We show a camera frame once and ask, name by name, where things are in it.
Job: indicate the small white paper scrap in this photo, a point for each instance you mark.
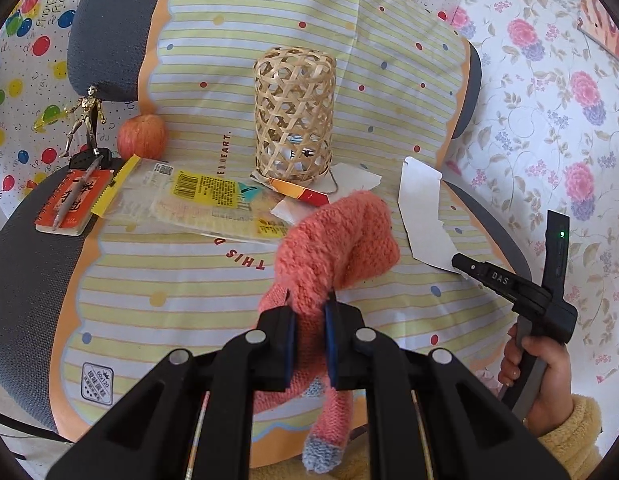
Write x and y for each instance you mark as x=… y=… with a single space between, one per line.
x=287 y=210

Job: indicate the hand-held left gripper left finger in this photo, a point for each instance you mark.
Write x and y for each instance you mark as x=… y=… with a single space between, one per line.
x=288 y=347

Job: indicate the person's right hand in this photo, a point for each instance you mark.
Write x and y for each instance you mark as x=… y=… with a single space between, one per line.
x=549 y=385

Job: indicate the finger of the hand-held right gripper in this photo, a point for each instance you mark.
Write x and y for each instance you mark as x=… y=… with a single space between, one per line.
x=469 y=266

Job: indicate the grey pen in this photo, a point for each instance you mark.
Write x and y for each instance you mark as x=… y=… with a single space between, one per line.
x=77 y=192

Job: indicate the torn white card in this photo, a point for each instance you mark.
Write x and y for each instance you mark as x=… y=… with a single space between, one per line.
x=424 y=210

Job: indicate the orange notebook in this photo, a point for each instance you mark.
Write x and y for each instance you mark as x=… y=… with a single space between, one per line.
x=49 y=207

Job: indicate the floral print cloth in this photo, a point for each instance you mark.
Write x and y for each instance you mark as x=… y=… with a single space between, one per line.
x=549 y=110

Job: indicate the balloon print plastic sheet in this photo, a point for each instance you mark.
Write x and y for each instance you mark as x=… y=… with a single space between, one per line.
x=29 y=60

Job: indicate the clear snack packet yellow label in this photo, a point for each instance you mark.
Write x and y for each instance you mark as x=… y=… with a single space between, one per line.
x=189 y=205

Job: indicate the red apple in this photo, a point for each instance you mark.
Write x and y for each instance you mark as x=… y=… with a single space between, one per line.
x=142 y=137

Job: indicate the gold action figurine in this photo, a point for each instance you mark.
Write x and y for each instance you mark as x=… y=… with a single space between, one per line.
x=84 y=115

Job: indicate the striped dotted cloth mat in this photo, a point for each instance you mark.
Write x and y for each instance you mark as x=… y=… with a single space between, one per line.
x=199 y=290

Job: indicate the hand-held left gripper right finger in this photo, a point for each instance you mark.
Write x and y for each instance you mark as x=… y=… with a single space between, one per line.
x=332 y=347

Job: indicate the person's right forearm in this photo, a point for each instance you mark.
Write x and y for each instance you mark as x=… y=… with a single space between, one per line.
x=574 y=440

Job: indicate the woven bamboo basket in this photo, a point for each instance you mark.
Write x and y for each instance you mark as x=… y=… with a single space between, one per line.
x=294 y=110

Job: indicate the orange red small box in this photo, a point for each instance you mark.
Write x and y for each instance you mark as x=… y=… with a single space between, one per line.
x=302 y=192

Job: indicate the pink knitted glove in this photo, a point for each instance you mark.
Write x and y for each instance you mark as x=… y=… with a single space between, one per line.
x=339 y=240

